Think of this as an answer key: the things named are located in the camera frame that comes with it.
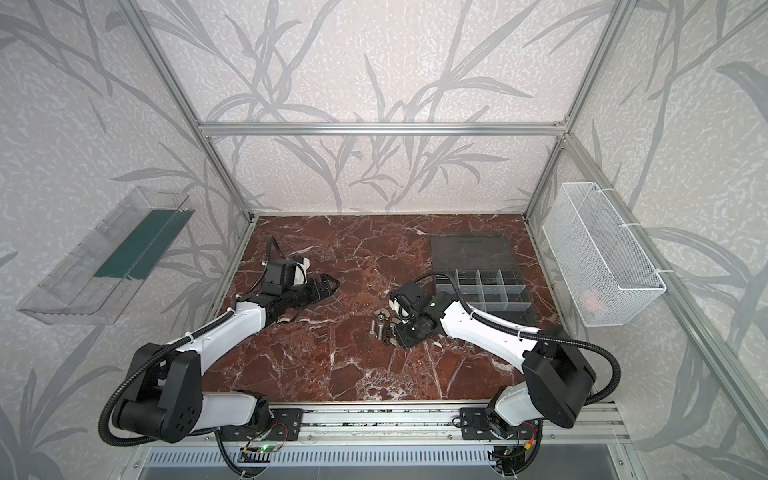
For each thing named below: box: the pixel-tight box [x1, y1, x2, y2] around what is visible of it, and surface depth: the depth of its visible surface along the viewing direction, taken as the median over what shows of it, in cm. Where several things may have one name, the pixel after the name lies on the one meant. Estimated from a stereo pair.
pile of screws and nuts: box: [368, 308, 402, 347], surface depth 91 cm
